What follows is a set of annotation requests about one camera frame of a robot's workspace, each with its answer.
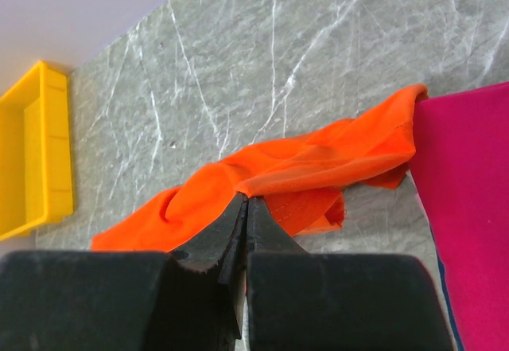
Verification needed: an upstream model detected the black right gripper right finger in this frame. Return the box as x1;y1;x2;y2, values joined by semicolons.
247;197;453;350

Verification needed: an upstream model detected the navy blue folded t shirt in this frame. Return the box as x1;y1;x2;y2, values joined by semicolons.
435;243;466;351

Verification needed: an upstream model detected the yellow plastic tray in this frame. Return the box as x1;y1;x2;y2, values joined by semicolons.
1;61;74;240

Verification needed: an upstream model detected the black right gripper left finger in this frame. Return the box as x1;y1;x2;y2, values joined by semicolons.
1;194;248;350

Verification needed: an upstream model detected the orange t shirt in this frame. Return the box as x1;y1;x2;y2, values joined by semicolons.
91;84;428;252

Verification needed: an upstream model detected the magenta folded t shirt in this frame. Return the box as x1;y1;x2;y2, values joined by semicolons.
410;83;508;350

